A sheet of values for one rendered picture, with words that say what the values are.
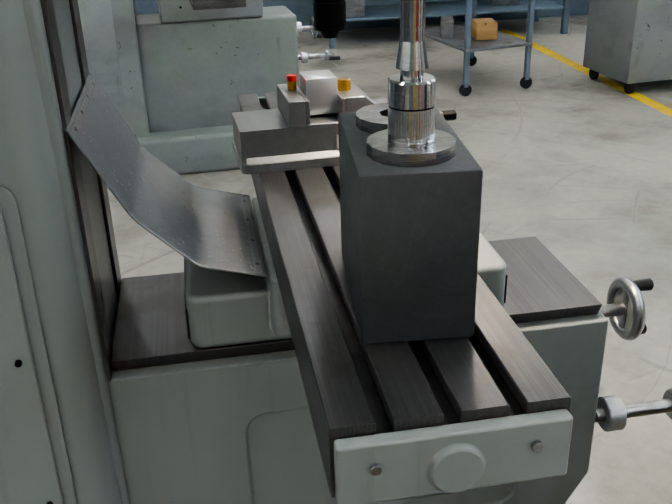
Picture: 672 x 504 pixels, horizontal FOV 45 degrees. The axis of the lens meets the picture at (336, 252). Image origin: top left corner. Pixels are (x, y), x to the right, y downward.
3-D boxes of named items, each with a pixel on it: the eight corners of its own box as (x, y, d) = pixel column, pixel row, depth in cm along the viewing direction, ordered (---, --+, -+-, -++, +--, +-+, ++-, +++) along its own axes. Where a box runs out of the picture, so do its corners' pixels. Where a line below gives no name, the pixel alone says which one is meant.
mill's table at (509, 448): (340, 119, 187) (339, 85, 184) (576, 479, 77) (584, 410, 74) (239, 126, 184) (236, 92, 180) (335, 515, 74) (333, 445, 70)
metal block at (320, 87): (329, 103, 141) (328, 69, 139) (337, 112, 136) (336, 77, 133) (300, 106, 140) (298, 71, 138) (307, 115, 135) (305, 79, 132)
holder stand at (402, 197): (434, 248, 105) (439, 96, 96) (475, 337, 85) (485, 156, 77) (341, 254, 104) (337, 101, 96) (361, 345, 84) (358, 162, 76)
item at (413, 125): (380, 145, 81) (379, 91, 78) (398, 132, 85) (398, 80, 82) (424, 151, 79) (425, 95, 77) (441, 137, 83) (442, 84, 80)
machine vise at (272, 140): (419, 129, 152) (420, 71, 147) (446, 154, 139) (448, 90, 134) (232, 147, 145) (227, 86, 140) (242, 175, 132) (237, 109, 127)
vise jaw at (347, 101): (358, 99, 145) (358, 77, 144) (377, 118, 134) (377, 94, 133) (326, 102, 144) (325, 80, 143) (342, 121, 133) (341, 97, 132)
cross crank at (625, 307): (627, 318, 158) (635, 263, 153) (659, 350, 147) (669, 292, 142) (550, 327, 156) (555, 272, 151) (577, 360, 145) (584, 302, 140)
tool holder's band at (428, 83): (379, 91, 78) (379, 80, 78) (398, 80, 82) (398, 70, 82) (425, 95, 77) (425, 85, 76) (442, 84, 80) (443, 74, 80)
